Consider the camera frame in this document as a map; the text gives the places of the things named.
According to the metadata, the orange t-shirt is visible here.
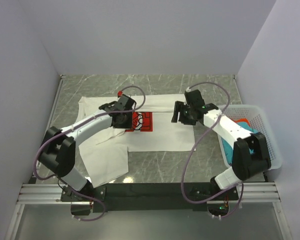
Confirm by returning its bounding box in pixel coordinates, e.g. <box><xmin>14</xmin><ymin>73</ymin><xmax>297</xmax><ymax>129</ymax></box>
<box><xmin>234</xmin><ymin>118</ymin><xmax>250</xmax><ymax>125</ymax></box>

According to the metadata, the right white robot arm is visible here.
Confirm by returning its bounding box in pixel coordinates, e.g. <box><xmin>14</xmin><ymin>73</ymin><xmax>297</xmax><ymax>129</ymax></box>
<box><xmin>171</xmin><ymin>88</ymin><xmax>272</xmax><ymax>200</ymax></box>

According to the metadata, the white plastic laundry basket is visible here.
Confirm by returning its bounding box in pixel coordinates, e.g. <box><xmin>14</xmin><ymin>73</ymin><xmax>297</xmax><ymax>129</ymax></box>
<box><xmin>224</xmin><ymin>104</ymin><xmax>283</xmax><ymax>170</ymax></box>

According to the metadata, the blue t-shirt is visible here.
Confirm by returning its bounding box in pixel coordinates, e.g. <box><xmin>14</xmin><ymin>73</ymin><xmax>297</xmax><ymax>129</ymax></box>
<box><xmin>220</xmin><ymin>123</ymin><xmax>263</xmax><ymax>168</ymax></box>

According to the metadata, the white red-print t-shirt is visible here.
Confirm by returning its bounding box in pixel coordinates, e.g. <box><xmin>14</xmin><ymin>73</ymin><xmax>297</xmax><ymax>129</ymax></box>
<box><xmin>79</xmin><ymin>94</ymin><xmax>195</xmax><ymax>187</ymax></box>

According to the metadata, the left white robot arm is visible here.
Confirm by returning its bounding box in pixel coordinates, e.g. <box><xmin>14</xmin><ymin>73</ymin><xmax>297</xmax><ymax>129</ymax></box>
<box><xmin>35</xmin><ymin>93</ymin><xmax>136</xmax><ymax>201</ymax></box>

